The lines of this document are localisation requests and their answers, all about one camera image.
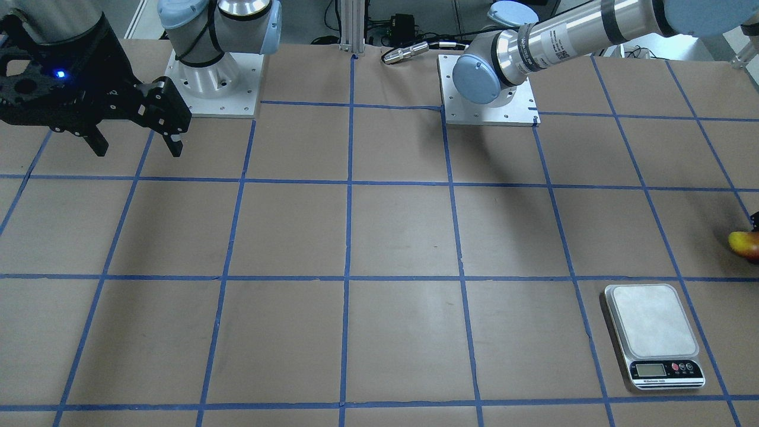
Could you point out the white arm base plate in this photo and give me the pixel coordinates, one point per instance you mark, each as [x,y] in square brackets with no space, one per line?
[514,107]
[228,89]

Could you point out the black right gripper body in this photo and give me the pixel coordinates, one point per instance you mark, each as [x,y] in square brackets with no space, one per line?
[108,65]

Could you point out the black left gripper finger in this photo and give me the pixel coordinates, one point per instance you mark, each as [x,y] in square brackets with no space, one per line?
[754,220]

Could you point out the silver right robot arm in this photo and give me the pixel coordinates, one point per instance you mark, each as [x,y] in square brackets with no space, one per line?
[201,31]

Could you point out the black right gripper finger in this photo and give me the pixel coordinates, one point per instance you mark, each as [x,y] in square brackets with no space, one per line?
[96,141]
[174,144]

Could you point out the black power adapter box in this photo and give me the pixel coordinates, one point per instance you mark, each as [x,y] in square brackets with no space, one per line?
[402,28]

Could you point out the aluminium frame post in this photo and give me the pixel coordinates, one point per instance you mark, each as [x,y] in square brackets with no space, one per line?
[352,17]

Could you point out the red yellow mango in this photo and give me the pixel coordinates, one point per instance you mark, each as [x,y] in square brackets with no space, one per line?
[744,244]

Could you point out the silver digital kitchen scale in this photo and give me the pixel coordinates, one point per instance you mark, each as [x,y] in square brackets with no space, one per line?
[657,343]

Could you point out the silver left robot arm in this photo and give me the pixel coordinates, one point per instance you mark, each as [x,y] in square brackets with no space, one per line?
[492,81]

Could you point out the metal cylindrical connector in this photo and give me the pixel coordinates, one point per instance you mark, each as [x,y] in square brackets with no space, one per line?
[400,54]

